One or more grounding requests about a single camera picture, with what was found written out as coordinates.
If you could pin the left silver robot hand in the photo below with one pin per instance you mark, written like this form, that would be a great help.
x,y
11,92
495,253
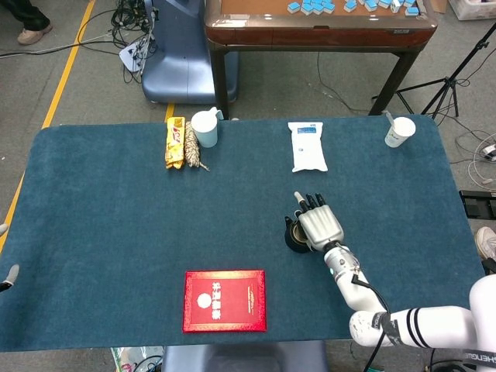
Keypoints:
x,y
11,273

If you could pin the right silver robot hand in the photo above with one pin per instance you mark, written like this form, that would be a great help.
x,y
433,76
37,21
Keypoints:
x,y
321,224

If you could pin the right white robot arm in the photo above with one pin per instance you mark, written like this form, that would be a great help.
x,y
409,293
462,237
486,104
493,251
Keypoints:
x,y
348,286

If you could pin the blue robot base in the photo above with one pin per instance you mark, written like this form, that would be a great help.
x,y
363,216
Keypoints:
x,y
182,66

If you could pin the black cast iron teapot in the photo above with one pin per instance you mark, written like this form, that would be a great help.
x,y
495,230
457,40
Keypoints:
x,y
290,245

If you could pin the white wet wipes pouch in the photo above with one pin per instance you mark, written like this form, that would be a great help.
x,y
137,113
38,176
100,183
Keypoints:
x,y
308,149

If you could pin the blue felt table cloth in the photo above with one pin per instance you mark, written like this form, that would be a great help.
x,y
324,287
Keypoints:
x,y
116,232

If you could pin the white paper cup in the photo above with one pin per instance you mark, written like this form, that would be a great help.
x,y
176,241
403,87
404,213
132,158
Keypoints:
x,y
397,135

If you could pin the red certificate book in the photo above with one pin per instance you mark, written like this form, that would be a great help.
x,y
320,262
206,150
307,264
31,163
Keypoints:
x,y
224,302

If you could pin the white plastic straw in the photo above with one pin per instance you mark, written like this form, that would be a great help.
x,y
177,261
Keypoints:
x,y
389,117

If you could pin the light blue mug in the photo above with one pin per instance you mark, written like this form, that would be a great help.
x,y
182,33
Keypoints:
x,y
205,133

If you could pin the grey blue robot torso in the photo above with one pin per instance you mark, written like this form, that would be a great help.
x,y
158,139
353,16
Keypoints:
x,y
244,358

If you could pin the black foot pedal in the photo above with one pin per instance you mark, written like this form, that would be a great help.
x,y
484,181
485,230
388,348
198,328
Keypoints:
x,y
478,205

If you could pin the beige sneaker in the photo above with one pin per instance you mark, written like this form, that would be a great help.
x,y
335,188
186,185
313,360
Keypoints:
x,y
486,242
33,35

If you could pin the yellow snack packet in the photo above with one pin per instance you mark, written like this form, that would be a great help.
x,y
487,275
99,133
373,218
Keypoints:
x,y
175,143

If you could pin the black tripod stand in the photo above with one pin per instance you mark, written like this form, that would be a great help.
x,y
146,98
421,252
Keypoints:
x,y
447,83

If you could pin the brown mahjong table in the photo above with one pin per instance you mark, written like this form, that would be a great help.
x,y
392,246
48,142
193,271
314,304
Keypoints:
x,y
310,33

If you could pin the white power strip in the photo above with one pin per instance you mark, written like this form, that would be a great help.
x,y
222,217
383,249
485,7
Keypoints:
x,y
133,58

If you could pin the brown cardboard box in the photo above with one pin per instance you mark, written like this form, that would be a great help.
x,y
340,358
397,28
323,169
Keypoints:
x,y
436,4

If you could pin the dark trouser leg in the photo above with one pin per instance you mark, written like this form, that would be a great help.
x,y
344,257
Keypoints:
x,y
27,13

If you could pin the white storage bin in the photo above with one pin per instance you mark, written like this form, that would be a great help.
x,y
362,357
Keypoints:
x,y
474,9

